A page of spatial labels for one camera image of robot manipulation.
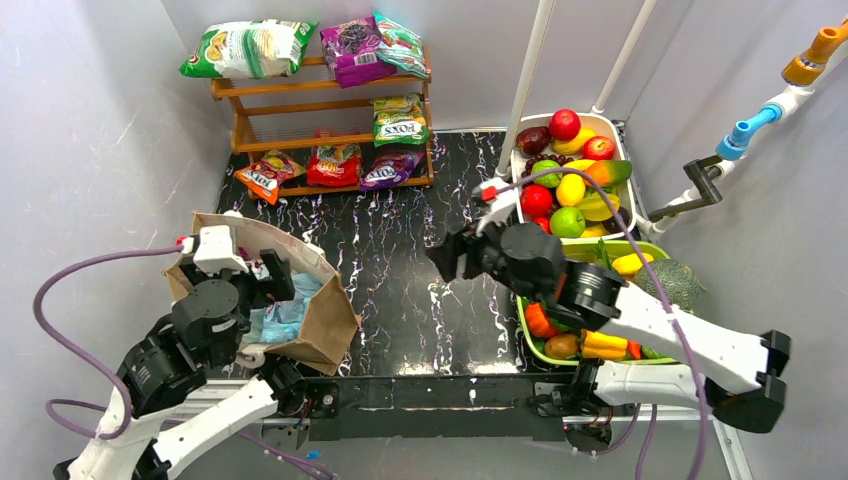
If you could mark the green netted melon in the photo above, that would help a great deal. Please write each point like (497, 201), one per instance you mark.
(679, 282)

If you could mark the white pipe left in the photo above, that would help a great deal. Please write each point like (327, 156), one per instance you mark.
(540, 26)

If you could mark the green red snack bag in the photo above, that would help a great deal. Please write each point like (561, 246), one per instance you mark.
(400, 46)

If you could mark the green white chips bag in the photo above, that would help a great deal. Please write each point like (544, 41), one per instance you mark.
(249, 50)

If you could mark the brown kiwi potato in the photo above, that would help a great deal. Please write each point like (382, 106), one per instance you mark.
(564, 346)

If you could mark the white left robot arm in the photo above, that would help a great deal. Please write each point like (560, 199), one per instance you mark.
(155, 378)

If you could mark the red apple right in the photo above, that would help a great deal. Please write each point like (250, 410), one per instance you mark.
(599, 148)

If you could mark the green vegetable basket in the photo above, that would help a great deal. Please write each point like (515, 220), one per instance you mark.
(585, 250)

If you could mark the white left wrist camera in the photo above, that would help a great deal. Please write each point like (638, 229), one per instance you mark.
(213, 250)

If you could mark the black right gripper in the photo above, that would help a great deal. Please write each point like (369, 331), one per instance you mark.
(468, 255)

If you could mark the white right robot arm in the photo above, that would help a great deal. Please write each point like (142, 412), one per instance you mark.
(732, 376)

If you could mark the mango orange green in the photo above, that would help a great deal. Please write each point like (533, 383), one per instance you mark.
(610, 173)

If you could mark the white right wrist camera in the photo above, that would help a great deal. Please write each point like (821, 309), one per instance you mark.
(498, 200)

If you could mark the red apple top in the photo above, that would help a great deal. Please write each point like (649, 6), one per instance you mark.
(564, 125)

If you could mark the yellow green starfruit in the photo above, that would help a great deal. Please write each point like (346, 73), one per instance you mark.
(595, 209)

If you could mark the yellow lemon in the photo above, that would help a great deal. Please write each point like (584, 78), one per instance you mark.
(574, 146)

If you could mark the lime green apple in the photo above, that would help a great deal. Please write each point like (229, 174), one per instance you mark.
(567, 222)

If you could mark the yellow bell pepper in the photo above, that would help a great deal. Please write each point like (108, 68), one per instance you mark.
(602, 346)

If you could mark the white pipe right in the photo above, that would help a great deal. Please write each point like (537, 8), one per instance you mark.
(625, 52)

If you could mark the dark red plum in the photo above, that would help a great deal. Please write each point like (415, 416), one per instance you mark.
(533, 140)

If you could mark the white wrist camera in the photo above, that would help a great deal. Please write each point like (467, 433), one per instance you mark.
(213, 250)
(498, 200)

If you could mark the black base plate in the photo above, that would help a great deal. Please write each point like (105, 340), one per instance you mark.
(530, 405)

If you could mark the purple snack bag top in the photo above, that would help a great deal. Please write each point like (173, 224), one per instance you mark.
(350, 53)

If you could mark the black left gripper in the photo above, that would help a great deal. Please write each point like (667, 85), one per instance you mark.
(277, 279)

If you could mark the green Fox's candy bag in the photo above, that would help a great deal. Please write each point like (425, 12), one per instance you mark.
(399, 119)

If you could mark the purple Fox's candy bag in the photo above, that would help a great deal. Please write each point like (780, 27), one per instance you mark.
(391, 168)

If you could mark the wooden snack shelf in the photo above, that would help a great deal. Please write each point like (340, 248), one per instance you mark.
(292, 113)

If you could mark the white fruit basket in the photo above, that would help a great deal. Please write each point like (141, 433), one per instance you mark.
(602, 126)

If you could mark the orange snack bag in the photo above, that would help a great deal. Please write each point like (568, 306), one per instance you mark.
(265, 177)

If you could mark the red apple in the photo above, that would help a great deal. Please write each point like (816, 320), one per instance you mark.
(564, 125)
(599, 148)

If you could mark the brown paper bag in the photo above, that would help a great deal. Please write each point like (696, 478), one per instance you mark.
(329, 322)

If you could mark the white pipe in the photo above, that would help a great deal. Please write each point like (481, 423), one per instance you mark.
(540, 26)
(625, 52)

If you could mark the orange tomato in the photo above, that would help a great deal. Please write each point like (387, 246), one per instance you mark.
(538, 323)

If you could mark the light blue plastic grocery bag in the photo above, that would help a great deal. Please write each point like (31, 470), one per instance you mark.
(282, 321)

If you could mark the pipe with blue orange fittings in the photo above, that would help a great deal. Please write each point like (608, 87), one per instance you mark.
(802, 75)

